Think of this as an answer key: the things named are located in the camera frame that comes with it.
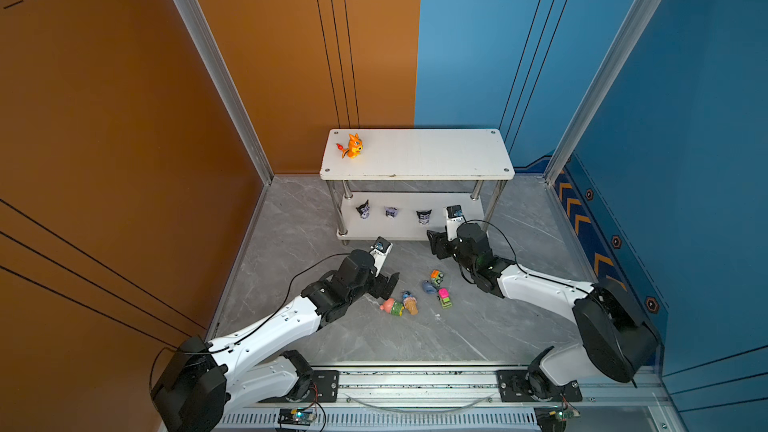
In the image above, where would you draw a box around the green orange toy car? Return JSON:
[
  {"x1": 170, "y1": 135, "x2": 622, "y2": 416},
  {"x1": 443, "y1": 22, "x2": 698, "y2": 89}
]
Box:
[{"x1": 430, "y1": 270, "x2": 444, "y2": 288}]

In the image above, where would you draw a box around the pink green block toy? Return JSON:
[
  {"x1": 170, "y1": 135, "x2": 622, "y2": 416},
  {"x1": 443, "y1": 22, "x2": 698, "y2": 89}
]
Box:
[{"x1": 437, "y1": 288, "x2": 453, "y2": 309}]

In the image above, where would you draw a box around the grey purple kuromi toy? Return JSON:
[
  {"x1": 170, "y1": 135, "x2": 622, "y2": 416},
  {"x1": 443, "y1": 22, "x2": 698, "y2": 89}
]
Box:
[{"x1": 416, "y1": 209, "x2": 432, "y2": 225}]

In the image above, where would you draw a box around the black white kuromi toy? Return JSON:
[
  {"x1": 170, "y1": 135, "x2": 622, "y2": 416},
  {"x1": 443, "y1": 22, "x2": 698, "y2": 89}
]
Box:
[{"x1": 356, "y1": 200, "x2": 370, "y2": 220}]

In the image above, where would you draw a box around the orange fox toy figure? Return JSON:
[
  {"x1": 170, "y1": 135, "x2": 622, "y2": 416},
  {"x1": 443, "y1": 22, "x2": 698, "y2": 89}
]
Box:
[{"x1": 336, "y1": 133, "x2": 364, "y2": 159}]

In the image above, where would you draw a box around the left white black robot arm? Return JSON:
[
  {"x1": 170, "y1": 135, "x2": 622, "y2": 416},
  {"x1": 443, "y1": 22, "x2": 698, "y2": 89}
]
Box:
[{"x1": 150, "y1": 238, "x2": 399, "y2": 431}]

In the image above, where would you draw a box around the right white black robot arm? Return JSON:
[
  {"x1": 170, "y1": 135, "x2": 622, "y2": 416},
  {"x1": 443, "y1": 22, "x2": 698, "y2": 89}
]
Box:
[{"x1": 427, "y1": 221, "x2": 662, "y2": 401}]

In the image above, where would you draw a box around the white two-tier metal shelf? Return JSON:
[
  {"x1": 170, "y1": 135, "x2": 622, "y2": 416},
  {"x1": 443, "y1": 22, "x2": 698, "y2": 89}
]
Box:
[{"x1": 320, "y1": 129, "x2": 515, "y2": 242}]

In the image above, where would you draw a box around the pink pig green toy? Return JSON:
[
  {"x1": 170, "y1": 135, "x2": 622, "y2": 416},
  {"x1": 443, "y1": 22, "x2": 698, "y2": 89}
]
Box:
[{"x1": 379, "y1": 298, "x2": 405, "y2": 317}]

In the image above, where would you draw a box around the ice cream cone toy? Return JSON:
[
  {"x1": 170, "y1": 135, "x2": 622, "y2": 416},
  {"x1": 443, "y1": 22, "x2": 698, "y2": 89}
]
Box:
[{"x1": 402, "y1": 291, "x2": 419, "y2": 316}]

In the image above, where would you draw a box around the blue grey eeyore toy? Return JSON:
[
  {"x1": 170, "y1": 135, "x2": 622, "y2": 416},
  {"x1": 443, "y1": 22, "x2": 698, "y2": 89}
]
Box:
[{"x1": 421, "y1": 281, "x2": 438, "y2": 295}]

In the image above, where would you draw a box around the left green circuit board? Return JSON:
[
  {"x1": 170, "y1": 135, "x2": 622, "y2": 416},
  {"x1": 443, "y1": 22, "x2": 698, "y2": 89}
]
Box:
[{"x1": 277, "y1": 408, "x2": 319, "y2": 430}]

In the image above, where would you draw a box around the right circuit board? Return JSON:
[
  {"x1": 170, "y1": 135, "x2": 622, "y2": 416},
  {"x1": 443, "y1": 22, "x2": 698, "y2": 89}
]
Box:
[{"x1": 534, "y1": 408, "x2": 581, "y2": 432}]

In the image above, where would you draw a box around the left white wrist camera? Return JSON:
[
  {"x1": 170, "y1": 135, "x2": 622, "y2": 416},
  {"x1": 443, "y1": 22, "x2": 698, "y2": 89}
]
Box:
[{"x1": 369, "y1": 237, "x2": 392, "y2": 276}]

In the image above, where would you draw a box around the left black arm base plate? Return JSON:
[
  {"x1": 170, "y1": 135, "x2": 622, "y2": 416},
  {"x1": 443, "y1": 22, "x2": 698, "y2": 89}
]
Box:
[{"x1": 262, "y1": 369, "x2": 340, "y2": 404}]

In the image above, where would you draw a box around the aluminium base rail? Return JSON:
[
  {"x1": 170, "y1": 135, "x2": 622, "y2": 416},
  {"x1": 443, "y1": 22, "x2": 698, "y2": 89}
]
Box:
[{"x1": 213, "y1": 362, "x2": 686, "y2": 431}]

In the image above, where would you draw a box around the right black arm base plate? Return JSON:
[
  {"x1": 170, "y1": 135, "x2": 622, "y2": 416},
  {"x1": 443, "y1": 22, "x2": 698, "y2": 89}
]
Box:
[{"x1": 495, "y1": 369, "x2": 583, "y2": 403}]

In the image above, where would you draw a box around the right aluminium corner post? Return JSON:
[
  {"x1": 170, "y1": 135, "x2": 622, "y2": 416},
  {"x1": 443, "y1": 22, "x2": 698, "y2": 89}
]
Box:
[{"x1": 543, "y1": 0, "x2": 662, "y2": 187}]

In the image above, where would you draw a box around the aluminium corner post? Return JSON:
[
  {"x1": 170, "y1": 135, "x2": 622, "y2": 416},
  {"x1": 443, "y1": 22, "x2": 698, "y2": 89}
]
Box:
[
  {"x1": 172, "y1": 0, "x2": 274, "y2": 186},
  {"x1": 543, "y1": 0, "x2": 662, "y2": 187}
]

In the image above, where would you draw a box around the left aluminium corner post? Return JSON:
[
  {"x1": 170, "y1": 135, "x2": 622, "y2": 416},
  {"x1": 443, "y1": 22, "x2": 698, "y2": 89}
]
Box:
[{"x1": 172, "y1": 0, "x2": 274, "y2": 186}]

